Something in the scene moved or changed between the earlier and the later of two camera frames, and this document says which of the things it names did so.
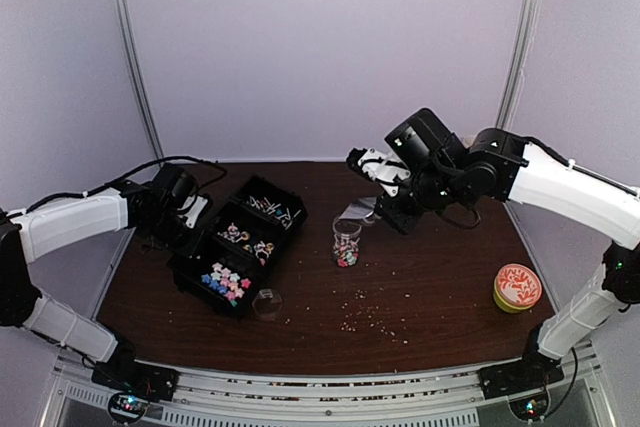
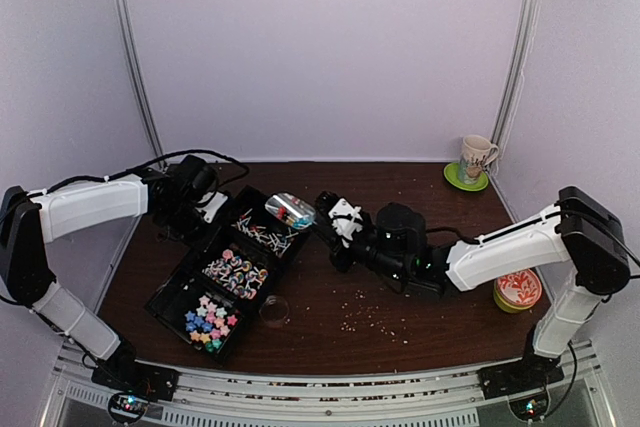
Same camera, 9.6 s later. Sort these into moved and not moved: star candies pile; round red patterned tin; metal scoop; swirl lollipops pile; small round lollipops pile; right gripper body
Moved: metal scoop; star candies pile; swirl lollipops pile; right gripper body; small round lollipops pile
Not moved: round red patterned tin
